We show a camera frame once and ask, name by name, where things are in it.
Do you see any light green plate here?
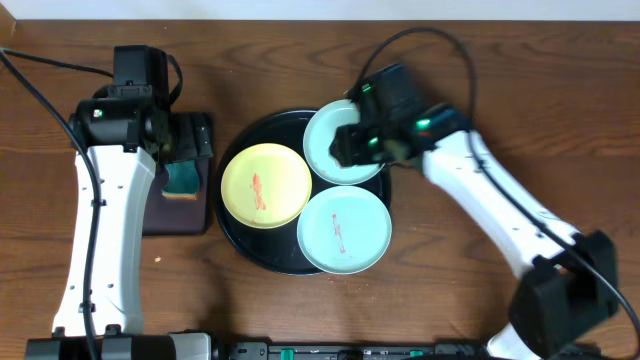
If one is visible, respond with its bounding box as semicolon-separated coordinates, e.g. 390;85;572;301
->
303;99;381;185
297;186;392;275

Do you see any green sponge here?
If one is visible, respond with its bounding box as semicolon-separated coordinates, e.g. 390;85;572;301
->
162;160;201;200

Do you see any lower light green plate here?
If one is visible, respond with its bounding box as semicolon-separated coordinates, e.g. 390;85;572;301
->
297;186;392;275

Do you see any rectangular dark brown tray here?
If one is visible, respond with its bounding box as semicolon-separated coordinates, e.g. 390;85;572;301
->
141;112;216;237

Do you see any upper light green plate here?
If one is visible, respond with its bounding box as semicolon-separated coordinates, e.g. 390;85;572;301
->
303;99;381;185

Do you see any yellow plate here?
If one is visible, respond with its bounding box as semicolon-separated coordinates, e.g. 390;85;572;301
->
220;143;312;229

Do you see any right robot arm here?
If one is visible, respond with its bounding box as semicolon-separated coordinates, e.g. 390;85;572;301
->
329;104;618;359

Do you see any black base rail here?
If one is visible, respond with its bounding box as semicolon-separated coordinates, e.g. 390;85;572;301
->
227;342;494;360

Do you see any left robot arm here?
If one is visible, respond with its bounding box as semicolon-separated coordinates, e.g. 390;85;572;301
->
25;97;219;359

